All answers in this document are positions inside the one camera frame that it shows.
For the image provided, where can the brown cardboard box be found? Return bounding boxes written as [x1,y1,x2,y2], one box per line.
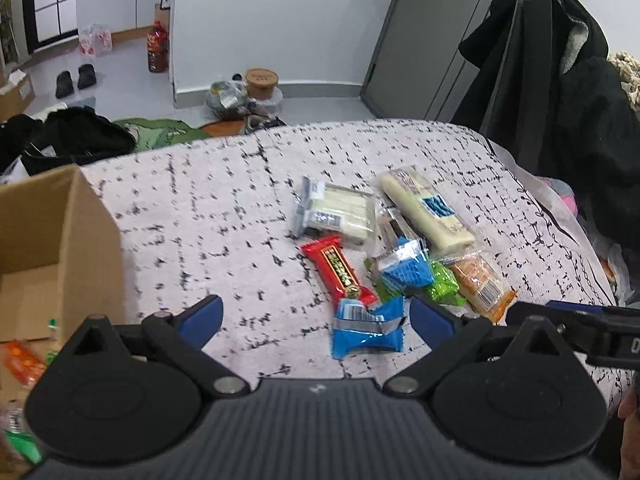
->
[1,165,126,358]

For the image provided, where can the pack of water bottles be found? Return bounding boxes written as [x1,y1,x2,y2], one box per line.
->
[78,24,113,58]

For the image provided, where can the green dinosaur floor mat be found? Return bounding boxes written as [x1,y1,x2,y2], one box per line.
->
[115,118,209,153]

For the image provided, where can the black slipper left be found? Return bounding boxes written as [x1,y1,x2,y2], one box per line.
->
[55,70,75,100]

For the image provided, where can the brown lidded round tub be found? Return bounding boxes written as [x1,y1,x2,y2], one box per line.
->
[244,68,279,101]

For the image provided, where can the grey sneakers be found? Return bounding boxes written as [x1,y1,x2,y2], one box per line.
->
[243,115,285,134]

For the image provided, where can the green round cracker packet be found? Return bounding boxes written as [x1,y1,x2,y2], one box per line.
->
[1,318,60,466]

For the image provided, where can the red drink bottle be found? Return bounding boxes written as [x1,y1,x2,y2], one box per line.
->
[146,21,168,74]

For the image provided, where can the dark brown snack packet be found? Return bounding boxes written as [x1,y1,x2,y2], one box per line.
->
[378,207,427,254]

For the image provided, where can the small orange snack packet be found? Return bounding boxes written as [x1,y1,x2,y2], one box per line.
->
[1,340,47,388]

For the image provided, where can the grey door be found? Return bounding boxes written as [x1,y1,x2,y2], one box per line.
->
[360,0,491,122]

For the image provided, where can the black framed glass door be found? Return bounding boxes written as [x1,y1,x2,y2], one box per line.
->
[23,0,78,53]

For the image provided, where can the black coat on rack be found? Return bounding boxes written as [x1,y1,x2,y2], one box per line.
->
[452,0,639,249]

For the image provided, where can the green snack packet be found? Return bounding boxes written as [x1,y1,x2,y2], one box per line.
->
[373,261,466,308]

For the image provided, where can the black slipper right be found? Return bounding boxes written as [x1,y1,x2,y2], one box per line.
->
[77,63,98,90]

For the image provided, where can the white cheese stick packet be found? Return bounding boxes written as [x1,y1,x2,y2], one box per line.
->
[375,166,476,256]

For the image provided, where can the blue silver snack packet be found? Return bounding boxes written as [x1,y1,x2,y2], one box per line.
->
[331,296,406,360]

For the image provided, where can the orange long cracker packet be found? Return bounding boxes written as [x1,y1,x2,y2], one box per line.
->
[446,252,516,324]

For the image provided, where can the red chocolate bar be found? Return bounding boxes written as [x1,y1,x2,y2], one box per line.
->
[300,235,378,309]

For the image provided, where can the black bag on floor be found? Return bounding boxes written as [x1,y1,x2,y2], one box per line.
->
[21,106,137,176]

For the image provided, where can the right hand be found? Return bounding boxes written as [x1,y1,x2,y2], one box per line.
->
[617,390,640,480]

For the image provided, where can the black slipper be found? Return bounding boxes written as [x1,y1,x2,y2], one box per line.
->
[55,70,75,100]
[77,63,98,90]

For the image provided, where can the patterned white bed blanket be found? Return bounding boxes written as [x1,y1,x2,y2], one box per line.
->
[79,118,640,411]

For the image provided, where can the plastic bag of trash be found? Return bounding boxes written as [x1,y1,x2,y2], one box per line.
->
[205,80,248,120]

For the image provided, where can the white wafer clear packet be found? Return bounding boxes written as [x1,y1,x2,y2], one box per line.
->
[292,176,376,245]

